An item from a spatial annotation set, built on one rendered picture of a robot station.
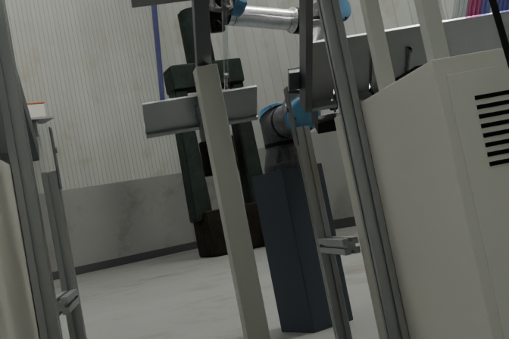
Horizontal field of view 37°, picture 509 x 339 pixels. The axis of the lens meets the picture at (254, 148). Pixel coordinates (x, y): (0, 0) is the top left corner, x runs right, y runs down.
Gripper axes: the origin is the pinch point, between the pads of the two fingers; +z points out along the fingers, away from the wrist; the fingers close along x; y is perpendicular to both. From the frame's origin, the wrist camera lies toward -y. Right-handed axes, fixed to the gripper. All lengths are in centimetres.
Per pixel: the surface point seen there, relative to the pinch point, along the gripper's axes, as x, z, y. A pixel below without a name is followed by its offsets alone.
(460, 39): 64, 23, -13
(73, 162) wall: -58, -907, -387
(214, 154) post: -13.3, 32.3, -31.0
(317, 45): 20.6, 21.7, -8.7
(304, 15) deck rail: 15.3, 26.9, 1.4
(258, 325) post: -10, 53, -72
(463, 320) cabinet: 11, 116, -36
